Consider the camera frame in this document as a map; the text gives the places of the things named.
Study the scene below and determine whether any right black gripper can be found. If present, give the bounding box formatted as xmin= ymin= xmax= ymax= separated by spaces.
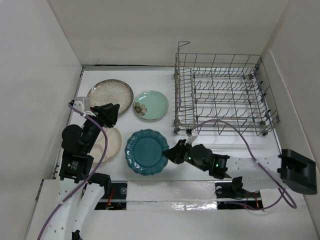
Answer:
xmin=162 ymin=138 xmax=208 ymax=172

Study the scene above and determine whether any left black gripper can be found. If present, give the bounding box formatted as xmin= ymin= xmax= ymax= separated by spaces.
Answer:
xmin=83 ymin=102 xmax=119 ymax=152

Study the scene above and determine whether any cream lobed plate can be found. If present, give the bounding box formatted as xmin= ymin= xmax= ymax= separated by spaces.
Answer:
xmin=89 ymin=127 xmax=122 ymax=164

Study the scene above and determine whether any teal scalloped plate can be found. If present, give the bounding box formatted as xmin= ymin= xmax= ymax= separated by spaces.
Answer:
xmin=124 ymin=129 xmax=169 ymax=176

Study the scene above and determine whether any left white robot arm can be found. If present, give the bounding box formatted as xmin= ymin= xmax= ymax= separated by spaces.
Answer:
xmin=37 ymin=100 xmax=120 ymax=240

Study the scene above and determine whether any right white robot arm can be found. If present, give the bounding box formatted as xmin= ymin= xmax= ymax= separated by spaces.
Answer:
xmin=162 ymin=139 xmax=318 ymax=197

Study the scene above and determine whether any speckled brown round plate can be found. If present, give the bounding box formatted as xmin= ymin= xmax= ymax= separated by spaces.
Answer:
xmin=87 ymin=79 xmax=134 ymax=116

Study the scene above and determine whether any light green flower plate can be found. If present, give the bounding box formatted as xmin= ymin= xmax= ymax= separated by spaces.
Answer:
xmin=133 ymin=90 xmax=169 ymax=121

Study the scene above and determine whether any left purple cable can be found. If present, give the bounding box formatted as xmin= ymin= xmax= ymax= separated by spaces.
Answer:
xmin=36 ymin=101 xmax=111 ymax=240

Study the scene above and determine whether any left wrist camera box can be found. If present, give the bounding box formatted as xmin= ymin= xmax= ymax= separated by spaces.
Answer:
xmin=71 ymin=96 xmax=91 ymax=112

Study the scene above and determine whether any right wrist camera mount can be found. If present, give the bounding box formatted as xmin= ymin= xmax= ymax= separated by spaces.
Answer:
xmin=185 ymin=128 xmax=198 ymax=145

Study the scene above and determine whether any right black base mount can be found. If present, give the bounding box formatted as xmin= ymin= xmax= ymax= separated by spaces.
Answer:
xmin=214 ymin=182 xmax=264 ymax=210

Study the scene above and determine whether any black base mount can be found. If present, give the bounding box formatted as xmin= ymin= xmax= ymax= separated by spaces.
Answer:
xmin=95 ymin=181 xmax=128 ymax=211
xmin=214 ymin=182 xmax=264 ymax=210

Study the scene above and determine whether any grey wire dish rack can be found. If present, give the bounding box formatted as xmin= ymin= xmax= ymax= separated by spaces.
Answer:
xmin=173 ymin=41 xmax=280 ymax=136

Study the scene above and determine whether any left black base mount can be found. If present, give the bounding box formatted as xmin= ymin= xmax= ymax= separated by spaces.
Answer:
xmin=95 ymin=181 xmax=128 ymax=211

